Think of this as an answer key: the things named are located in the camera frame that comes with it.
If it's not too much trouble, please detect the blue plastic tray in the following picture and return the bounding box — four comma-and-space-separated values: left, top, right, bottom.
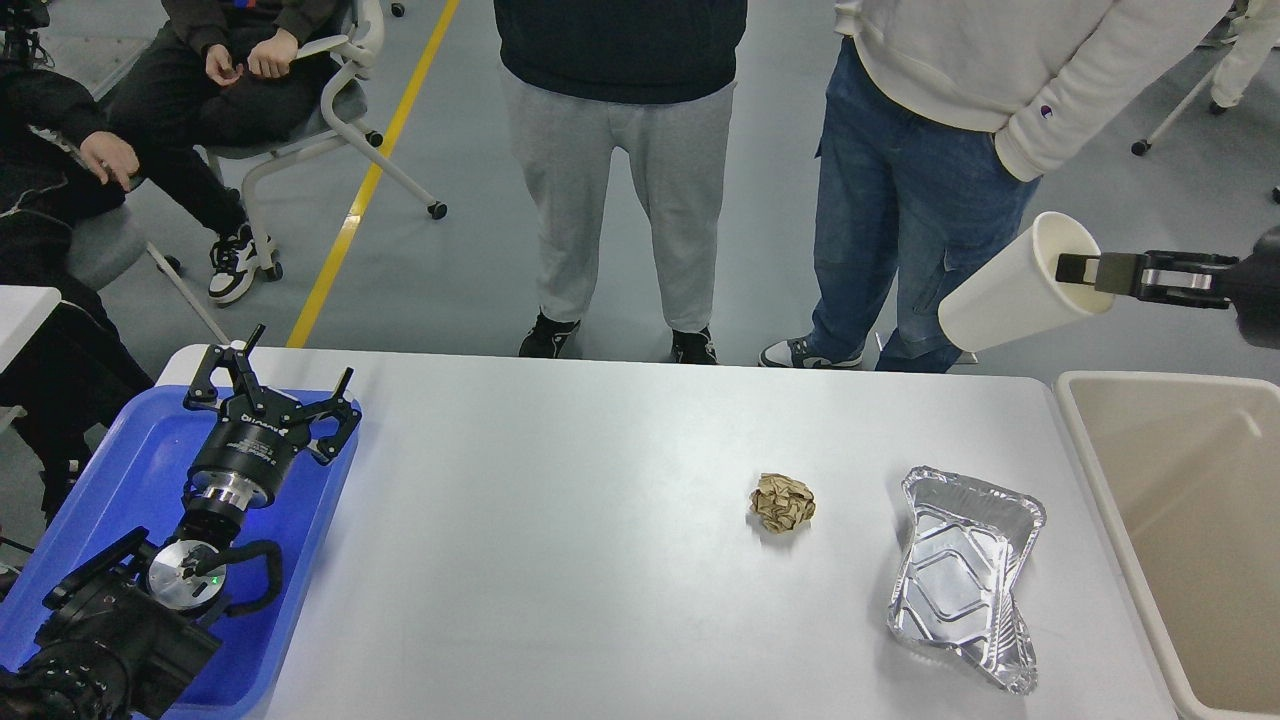
1, 386, 358, 719

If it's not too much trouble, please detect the person in grey sweatpants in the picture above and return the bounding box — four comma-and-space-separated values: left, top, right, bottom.
492, 0, 749, 366

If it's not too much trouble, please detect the person in blue jeans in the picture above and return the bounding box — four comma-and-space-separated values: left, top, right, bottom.
759, 1, 1229, 373

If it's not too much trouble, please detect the white side table corner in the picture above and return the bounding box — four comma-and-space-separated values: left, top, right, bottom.
1, 284, 61, 372

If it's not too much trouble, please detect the crumpled brown paper ball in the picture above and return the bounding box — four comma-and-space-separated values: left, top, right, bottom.
749, 473, 817, 536

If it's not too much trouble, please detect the white chair leg with caster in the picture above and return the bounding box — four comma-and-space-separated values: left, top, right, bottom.
1130, 70, 1215, 158

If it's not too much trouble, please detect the person in black at left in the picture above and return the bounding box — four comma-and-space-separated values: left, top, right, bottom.
1, 61, 152, 521

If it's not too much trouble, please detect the white grey office chair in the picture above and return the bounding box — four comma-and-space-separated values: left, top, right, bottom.
205, 1, 448, 281

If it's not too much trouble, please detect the seated person in black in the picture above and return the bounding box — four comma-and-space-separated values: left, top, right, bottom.
108, 1, 346, 305

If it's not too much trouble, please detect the grey chair at left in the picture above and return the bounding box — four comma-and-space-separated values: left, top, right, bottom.
60, 200, 233, 346

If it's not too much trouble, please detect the white paper cup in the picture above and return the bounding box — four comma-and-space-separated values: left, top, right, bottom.
938, 211, 1115, 354

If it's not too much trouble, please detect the person in white at corner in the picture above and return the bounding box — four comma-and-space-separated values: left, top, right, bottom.
1208, 1, 1279, 117

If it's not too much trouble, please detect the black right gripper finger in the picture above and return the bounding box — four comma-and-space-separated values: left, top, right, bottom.
1056, 251, 1240, 309

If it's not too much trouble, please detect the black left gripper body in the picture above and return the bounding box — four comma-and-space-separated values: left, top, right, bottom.
186, 397, 315, 509

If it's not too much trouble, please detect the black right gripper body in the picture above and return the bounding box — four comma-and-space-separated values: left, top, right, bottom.
1222, 225, 1279, 350

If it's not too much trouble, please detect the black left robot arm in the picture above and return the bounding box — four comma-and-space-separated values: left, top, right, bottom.
3, 345, 364, 719

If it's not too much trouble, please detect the beige plastic bin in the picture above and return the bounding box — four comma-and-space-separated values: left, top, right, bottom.
1055, 372, 1279, 719

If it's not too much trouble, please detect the crushed aluminium foil tray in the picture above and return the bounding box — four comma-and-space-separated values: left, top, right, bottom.
887, 466, 1046, 696

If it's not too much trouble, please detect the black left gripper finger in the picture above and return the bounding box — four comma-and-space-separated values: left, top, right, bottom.
183, 325, 266, 413
293, 369, 362, 466

